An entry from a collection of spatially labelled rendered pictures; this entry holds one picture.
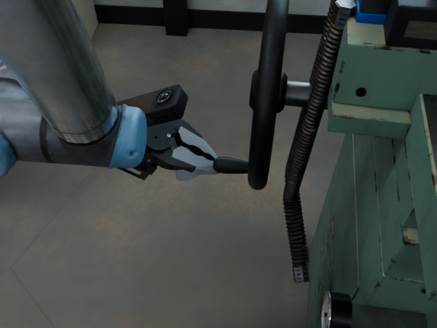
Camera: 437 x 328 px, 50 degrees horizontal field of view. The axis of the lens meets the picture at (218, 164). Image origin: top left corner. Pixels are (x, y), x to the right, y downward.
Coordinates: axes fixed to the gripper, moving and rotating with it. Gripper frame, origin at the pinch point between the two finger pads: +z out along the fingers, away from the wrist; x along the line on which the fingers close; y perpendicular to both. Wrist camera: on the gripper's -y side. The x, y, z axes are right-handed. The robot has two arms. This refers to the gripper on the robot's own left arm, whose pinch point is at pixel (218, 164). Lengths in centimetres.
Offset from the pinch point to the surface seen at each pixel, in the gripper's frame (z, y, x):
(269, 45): -6.2, -22.4, -0.2
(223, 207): 32, 64, -39
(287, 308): 52, 53, -9
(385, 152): 17.8, -16.7, -1.2
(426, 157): 11.5, -27.4, 10.2
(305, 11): 46, 44, -140
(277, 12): -6.6, -23.9, -4.7
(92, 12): -34, 92, -127
